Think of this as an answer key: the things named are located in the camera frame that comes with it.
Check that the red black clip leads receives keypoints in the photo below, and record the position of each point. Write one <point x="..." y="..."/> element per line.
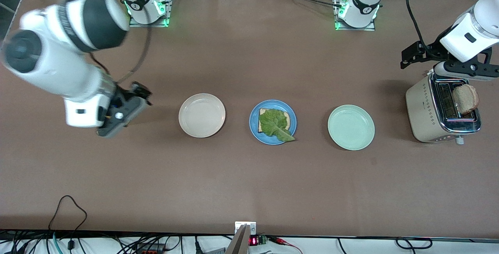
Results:
<point x="284" y="242"/>

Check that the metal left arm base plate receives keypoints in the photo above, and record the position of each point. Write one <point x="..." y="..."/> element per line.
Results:
<point x="354" y="29"/>

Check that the blue round plate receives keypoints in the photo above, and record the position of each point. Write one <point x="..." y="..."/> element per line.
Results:
<point x="255" y="129"/>

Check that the grey slanted metal bar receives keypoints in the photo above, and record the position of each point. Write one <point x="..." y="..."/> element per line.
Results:
<point x="238" y="242"/>

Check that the white round plate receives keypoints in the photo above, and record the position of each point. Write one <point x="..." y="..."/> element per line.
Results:
<point x="202" y="115"/>

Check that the small metal table bracket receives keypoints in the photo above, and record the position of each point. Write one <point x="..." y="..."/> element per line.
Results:
<point x="251" y="227"/>

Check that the green lettuce leaf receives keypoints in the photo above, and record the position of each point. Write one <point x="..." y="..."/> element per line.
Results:
<point x="273" y="123"/>

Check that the red digit display module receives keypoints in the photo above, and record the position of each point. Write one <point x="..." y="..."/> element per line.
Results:
<point x="258" y="241"/>

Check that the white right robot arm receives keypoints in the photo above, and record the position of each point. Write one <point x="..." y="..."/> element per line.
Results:
<point x="50" y="67"/>

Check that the pale green round plate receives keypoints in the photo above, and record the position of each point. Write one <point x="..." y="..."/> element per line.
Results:
<point x="351" y="127"/>

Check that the beige chrome toaster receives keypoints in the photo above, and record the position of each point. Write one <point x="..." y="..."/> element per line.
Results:
<point x="423" y="110"/>

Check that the brown bread slice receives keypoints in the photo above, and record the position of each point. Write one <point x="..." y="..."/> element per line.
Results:
<point x="466" y="99"/>
<point x="287" y="117"/>

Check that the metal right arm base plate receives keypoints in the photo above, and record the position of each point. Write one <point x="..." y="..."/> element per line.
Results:
<point x="148" y="24"/>

